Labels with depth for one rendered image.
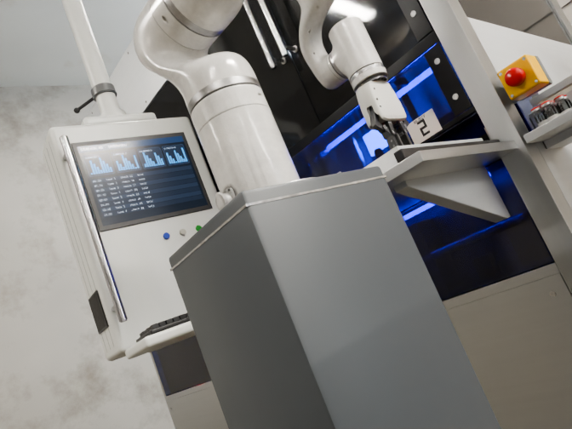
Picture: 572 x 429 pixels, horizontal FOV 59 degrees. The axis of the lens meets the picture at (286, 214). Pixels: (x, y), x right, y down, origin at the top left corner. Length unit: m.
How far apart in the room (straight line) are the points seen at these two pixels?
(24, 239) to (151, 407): 1.52
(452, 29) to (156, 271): 1.09
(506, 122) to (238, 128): 0.70
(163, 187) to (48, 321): 2.35
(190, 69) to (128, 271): 0.94
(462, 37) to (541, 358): 0.76
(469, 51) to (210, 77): 0.70
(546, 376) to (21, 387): 3.24
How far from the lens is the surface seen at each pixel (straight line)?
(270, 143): 0.73
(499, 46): 1.45
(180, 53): 0.88
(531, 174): 1.23
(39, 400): 3.88
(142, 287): 1.62
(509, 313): 1.32
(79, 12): 2.17
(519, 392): 1.38
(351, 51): 1.20
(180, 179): 1.80
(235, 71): 0.78
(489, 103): 1.26
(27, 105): 4.63
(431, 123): 1.32
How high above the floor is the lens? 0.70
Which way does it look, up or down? 12 degrees up
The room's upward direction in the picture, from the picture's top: 22 degrees counter-clockwise
